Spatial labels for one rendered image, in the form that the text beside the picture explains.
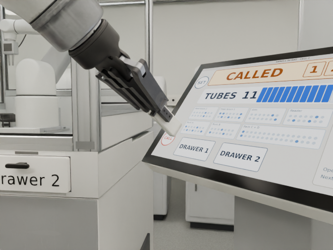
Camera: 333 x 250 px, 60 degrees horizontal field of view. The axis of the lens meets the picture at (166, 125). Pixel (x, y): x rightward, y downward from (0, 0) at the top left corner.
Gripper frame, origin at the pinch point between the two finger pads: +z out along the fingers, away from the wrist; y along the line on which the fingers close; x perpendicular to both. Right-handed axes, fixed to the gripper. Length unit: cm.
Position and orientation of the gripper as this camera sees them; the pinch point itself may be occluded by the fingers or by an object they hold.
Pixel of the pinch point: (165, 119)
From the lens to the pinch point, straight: 53.2
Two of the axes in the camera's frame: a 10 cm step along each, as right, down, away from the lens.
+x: -5.0, 7.9, -3.4
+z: 5.8, 6.0, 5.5
